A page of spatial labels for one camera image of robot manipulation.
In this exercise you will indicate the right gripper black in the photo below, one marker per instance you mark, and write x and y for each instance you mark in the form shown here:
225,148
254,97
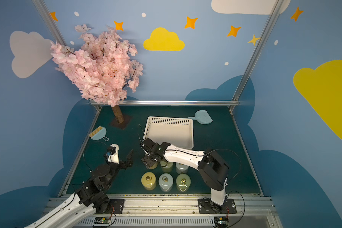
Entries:
151,151

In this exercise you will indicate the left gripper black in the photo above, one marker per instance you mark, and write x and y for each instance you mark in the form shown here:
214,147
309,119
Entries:
122,164

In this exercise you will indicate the yellow tea canister back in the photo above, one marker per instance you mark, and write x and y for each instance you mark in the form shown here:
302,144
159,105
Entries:
153,166

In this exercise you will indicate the green tea canister back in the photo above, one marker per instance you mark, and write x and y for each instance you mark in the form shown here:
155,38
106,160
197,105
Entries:
166,166

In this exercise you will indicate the green tea canister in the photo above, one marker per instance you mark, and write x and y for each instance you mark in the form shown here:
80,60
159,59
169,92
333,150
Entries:
183,182
166,166

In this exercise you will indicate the olive yellow tea canister front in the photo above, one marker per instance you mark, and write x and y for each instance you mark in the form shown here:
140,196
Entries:
148,181

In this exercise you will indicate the pale blue tea canister front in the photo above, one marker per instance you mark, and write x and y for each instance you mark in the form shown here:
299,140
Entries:
165,182

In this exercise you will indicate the grey-blue tea canister back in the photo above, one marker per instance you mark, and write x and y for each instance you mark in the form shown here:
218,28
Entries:
181,168

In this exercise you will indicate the white perforated plastic basket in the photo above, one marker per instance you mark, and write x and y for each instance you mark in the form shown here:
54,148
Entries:
177,131

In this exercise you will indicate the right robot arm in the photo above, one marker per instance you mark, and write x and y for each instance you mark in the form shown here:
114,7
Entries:
211,166

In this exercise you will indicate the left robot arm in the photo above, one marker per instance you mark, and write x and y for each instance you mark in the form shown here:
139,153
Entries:
89,199

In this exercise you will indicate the teal hand brush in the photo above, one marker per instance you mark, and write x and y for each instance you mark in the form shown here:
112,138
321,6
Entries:
98,134

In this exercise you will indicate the teal dustpan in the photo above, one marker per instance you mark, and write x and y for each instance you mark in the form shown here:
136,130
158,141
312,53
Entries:
202,117

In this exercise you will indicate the left controller board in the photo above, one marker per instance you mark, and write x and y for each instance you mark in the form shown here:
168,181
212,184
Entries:
102,221

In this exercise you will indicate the controller board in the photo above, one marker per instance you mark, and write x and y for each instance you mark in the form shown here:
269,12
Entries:
102,221
221,222

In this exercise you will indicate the right controller board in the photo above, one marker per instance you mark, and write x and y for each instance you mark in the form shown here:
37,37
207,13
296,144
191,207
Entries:
221,222

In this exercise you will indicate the pink cherry blossom tree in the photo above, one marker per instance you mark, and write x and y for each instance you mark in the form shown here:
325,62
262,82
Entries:
102,69

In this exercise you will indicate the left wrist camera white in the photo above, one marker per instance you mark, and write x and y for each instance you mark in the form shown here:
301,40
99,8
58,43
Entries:
111,155

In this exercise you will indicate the dark metal tree base plate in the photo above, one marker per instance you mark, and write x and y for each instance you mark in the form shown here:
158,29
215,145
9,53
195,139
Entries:
122,125

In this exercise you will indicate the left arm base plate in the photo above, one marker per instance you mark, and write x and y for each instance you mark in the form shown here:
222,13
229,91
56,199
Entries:
114,206

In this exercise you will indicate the back aluminium frame bar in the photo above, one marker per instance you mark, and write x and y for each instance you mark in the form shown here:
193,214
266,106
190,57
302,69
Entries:
178,103

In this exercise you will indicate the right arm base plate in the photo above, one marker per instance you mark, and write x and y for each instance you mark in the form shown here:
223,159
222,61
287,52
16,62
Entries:
206,206

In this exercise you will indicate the aluminium front rail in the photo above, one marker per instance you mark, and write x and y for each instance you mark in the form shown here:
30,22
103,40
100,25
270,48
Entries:
177,210

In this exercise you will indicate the left aluminium frame post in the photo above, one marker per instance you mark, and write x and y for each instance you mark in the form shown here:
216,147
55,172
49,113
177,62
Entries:
44,12

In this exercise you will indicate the aluminium frame post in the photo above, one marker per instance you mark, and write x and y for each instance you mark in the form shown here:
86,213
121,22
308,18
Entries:
257,52
44,12

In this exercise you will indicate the right aluminium frame post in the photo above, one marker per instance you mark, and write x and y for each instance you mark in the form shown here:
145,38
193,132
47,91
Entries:
257,52

